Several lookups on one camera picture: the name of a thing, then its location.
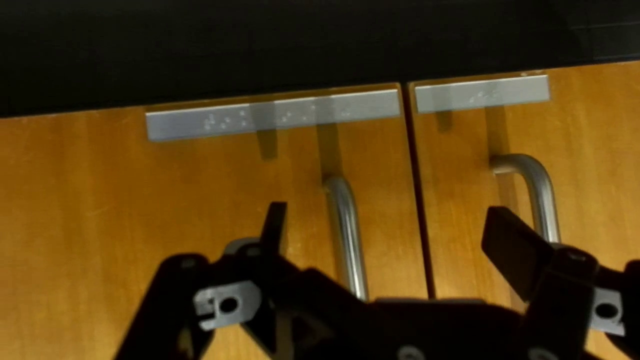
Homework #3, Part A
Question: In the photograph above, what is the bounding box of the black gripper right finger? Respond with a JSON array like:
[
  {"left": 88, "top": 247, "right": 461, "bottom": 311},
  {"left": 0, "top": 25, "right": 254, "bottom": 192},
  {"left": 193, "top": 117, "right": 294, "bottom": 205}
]
[{"left": 480, "top": 206, "right": 640, "bottom": 360}]

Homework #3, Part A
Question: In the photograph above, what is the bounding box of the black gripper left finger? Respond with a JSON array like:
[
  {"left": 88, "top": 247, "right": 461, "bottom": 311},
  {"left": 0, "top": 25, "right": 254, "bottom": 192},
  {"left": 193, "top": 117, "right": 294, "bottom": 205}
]
[{"left": 117, "top": 201, "right": 337, "bottom": 360}]

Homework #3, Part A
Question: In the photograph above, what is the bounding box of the wooden door with long label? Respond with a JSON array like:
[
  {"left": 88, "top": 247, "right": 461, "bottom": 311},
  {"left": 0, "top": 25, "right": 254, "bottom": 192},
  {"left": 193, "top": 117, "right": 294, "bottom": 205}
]
[{"left": 0, "top": 80, "right": 436, "bottom": 360}]

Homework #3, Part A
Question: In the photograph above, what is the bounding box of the wooden wall cabinet door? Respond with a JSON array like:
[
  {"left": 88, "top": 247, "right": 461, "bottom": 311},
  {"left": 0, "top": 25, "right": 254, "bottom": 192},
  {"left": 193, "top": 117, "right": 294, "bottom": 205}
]
[{"left": 406, "top": 59, "right": 640, "bottom": 360}]

